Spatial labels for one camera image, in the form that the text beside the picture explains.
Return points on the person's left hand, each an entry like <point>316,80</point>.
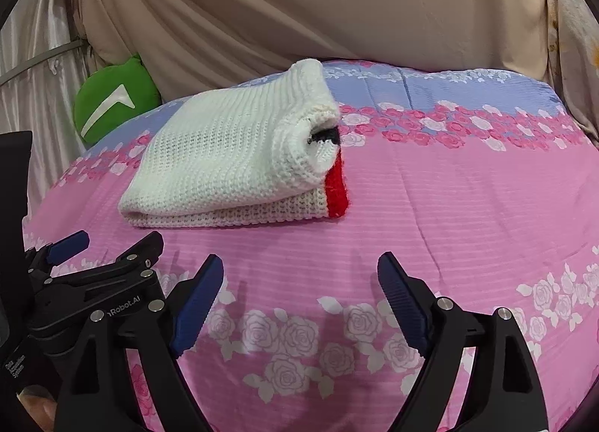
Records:
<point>37,413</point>

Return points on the pink blue floral bedsheet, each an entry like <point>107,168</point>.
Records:
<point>421,202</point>

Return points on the white satin curtain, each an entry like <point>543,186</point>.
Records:
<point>32,39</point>

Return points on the white floral cloth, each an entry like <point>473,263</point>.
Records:
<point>571,29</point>

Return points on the green cushion white mark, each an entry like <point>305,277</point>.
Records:
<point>107,99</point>

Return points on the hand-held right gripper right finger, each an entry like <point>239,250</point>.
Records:
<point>402,301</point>

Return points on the grey curtain tieback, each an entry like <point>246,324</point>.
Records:
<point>47,57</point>

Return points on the beige curtain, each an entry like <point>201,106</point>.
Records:
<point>304,6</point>

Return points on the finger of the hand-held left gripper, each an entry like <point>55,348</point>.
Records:
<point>70,245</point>
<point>145,245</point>

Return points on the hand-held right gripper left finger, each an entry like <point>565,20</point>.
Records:
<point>199,305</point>

